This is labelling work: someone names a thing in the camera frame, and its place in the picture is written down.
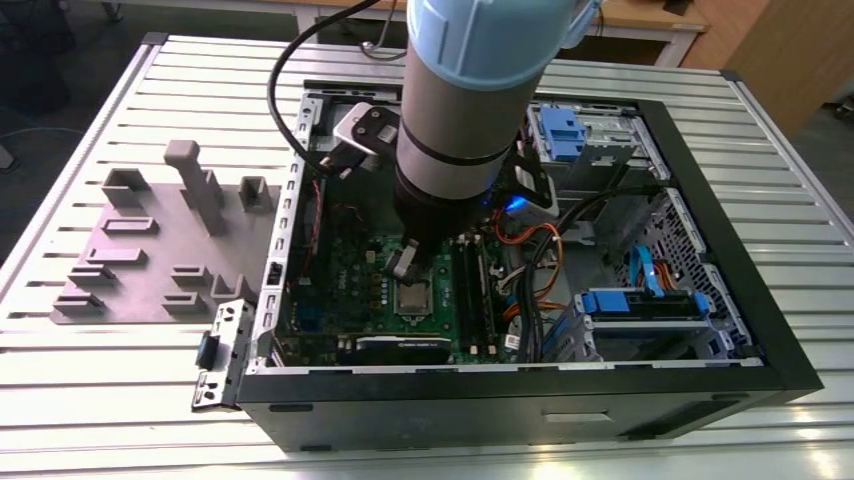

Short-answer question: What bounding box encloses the brown wooden cabinet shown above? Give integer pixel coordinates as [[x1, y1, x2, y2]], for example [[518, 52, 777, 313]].
[[680, 0, 854, 136]]

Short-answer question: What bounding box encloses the CPU socket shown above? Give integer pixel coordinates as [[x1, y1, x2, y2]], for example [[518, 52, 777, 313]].
[[393, 277, 441, 316]]

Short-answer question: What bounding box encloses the grey parts rack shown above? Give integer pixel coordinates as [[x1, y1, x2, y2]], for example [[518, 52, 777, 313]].
[[50, 139, 286, 326]]

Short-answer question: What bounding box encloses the metal disk bay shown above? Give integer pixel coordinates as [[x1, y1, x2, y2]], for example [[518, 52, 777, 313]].
[[573, 314, 762, 364]]

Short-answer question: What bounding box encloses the black cable bundle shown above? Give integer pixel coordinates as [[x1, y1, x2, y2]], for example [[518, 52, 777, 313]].
[[517, 184, 669, 364]]

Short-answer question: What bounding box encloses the blue flat wire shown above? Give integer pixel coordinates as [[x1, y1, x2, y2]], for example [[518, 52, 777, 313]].
[[629, 243, 664, 297], [541, 319, 570, 360]]

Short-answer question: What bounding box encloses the black chair base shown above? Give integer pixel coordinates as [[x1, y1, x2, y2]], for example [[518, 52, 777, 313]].
[[821, 89, 854, 122]]

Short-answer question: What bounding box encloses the grey power supply unit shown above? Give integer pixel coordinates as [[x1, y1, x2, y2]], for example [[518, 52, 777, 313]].
[[310, 102, 406, 236]]

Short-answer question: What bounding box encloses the metal drive cage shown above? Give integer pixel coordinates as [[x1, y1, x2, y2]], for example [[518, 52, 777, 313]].
[[526, 104, 669, 216]]

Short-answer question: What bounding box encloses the black RAM slot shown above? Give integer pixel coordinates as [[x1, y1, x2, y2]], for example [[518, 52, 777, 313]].
[[455, 237, 483, 357], [473, 237, 501, 357]]

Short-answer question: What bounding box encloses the orange wire bundle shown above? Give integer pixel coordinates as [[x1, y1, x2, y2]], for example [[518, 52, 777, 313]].
[[493, 222, 567, 321]]

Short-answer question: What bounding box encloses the black graphics card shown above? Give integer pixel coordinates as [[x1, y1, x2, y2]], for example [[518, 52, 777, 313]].
[[337, 332, 455, 366]]

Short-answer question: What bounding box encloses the black looped camera cable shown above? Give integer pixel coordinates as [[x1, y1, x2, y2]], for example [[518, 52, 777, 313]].
[[266, 0, 386, 179]]

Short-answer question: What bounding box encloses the green motherboard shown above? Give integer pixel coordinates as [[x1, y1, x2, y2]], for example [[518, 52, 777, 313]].
[[279, 214, 509, 366]]

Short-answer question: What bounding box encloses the wooden desk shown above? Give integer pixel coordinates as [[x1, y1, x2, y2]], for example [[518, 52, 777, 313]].
[[597, 0, 710, 69]]

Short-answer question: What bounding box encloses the black PC case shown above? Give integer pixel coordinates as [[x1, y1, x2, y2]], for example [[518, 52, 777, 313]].
[[237, 78, 826, 454]]

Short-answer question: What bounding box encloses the blue video connector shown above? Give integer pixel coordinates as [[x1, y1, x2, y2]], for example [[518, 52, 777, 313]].
[[195, 333, 221, 372]]

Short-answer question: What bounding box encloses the red flat wire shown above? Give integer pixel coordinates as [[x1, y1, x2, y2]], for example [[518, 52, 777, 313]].
[[656, 260, 681, 297]]

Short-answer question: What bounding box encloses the black cable silver plug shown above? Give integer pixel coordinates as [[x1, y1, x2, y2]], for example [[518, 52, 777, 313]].
[[359, 0, 410, 62]]

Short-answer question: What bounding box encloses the hard disk in blue carrier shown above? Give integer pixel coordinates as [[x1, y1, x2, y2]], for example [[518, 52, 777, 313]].
[[577, 287, 713, 321]]

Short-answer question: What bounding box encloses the blue plastic drive latch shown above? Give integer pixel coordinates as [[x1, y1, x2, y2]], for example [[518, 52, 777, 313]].
[[541, 107, 589, 162]]

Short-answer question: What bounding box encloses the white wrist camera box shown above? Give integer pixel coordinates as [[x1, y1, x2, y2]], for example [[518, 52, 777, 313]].
[[331, 101, 403, 162], [503, 149, 563, 220]]

